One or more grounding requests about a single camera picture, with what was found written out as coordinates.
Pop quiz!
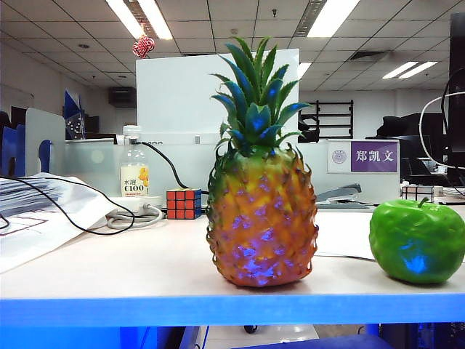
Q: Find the plastic pineapple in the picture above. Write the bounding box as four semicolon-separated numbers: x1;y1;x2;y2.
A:
206;34;320;288

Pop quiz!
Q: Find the black computer monitor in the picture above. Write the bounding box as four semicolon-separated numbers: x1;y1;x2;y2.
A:
449;12;465;186

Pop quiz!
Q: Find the wide ceiling light panel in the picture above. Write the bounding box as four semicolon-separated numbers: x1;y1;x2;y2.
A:
307;0;360;38

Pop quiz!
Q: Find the blue bookend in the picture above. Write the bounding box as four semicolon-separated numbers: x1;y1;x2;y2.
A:
0;123;26;178

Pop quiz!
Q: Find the white paper sheet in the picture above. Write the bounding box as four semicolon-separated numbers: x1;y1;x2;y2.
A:
314;245;375;260
314;210;377;255

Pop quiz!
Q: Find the white bookend with cutout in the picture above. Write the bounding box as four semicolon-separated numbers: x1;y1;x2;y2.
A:
24;107;66;176

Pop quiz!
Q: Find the double ceiling light strip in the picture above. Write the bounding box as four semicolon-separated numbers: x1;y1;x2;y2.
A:
383;60;439;79

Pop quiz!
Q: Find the white power strip cable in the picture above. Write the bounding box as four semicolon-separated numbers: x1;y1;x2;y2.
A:
105;203;164;230

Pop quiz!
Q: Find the long ceiling light strip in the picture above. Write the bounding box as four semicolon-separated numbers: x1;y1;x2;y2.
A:
106;0;146;39
137;0;174;40

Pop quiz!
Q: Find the thin black cable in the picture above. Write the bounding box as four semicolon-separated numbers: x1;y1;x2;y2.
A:
0;175;135;236

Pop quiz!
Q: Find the ceiling air vent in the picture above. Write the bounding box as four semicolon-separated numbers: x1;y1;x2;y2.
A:
350;49;393;61

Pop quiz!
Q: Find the thick black cable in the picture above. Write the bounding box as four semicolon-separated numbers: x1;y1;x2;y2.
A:
137;140;210;196

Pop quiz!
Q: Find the stack of printed papers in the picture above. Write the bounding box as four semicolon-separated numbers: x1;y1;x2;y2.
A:
0;177;59;217

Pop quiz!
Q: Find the clear C100 drink bottle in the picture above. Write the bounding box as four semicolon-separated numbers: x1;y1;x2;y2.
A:
118;124;150;198

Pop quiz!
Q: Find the black looped cable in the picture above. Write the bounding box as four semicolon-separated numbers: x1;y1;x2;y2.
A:
441;67;465;168

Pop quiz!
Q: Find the white power strip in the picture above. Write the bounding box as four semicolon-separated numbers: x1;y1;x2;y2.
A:
108;195;163;214

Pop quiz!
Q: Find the frosted glass desk partition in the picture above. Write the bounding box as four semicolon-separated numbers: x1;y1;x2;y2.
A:
65;140;400;204

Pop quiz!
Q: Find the translucent red-printed plastic bag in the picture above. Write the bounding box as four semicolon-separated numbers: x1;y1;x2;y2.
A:
0;172;128;273

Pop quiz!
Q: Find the green plastic apple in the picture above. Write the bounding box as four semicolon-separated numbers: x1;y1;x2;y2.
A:
368;196;465;284

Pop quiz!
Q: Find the white AOC monitor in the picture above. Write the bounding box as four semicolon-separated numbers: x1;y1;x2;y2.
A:
116;47;328;145

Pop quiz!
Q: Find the black wall rack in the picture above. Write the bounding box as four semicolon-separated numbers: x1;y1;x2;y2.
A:
299;100;355;141

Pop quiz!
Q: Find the grey stapler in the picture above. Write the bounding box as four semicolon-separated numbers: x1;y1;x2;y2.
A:
315;182;364;203

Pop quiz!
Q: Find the dark wall-mounted box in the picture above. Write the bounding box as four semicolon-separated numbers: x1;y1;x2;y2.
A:
108;86;137;108

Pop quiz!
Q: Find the grey flat tray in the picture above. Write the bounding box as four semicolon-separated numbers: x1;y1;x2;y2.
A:
318;201;381;213

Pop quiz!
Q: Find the coloured Rubik's cube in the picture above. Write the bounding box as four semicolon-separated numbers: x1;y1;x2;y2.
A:
166;187;203;220

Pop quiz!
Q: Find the white looped cable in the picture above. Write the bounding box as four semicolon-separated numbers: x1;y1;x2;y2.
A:
419;90;465;170

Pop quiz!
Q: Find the red Chinese knot ornament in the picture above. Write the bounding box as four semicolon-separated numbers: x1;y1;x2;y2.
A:
132;34;156;59

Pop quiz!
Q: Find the purple and white name plate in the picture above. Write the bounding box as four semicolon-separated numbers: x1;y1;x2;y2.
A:
326;138;400;174

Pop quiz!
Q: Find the blue perforated file holder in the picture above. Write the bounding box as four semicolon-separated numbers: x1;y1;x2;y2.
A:
63;89;87;140

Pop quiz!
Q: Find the silver mirror cube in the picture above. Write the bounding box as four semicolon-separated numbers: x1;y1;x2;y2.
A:
400;184;436;203

